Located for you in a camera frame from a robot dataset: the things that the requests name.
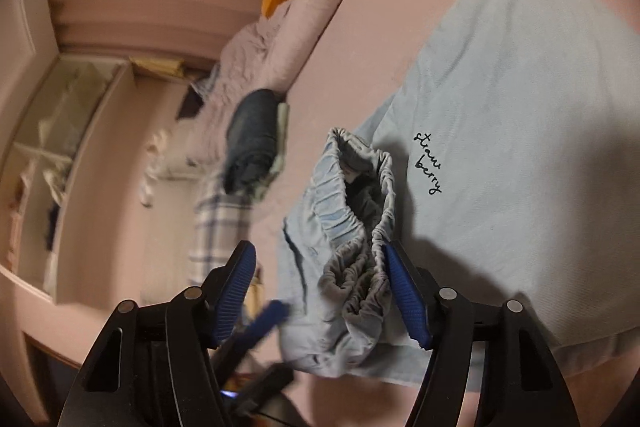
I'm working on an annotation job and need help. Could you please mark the yellow hanging cloth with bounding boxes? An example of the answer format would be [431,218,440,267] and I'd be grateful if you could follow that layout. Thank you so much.
[129,56,188,82]

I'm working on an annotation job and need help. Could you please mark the pink bed sheet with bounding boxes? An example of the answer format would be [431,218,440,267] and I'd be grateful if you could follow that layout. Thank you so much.
[251,0,639,426]

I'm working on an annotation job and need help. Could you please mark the white plush toy on headboard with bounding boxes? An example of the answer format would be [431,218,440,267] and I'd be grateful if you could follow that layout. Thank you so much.
[139,129,170,208]

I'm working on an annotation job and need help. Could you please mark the light blue strawberry pants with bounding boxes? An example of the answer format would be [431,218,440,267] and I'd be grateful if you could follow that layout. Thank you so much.
[278,0,639,384]

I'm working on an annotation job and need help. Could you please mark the dark clothing near headboard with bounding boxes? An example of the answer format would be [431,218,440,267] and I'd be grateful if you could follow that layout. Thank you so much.
[176,78,215,120]

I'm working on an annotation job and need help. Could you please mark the pink quilted duvet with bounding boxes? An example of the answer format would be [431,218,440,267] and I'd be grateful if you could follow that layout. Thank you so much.
[186,0,342,166]

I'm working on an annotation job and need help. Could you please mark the wall shelf unit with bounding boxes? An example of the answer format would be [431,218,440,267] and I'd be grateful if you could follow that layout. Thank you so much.
[1,54,134,303]

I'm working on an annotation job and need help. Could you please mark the plaid pillow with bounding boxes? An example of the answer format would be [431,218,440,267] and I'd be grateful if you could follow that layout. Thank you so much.
[188,170,252,285]

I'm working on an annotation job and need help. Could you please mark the dark blue folded jeans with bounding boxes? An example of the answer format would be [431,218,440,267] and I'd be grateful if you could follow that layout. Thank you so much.
[224,89,279,194]

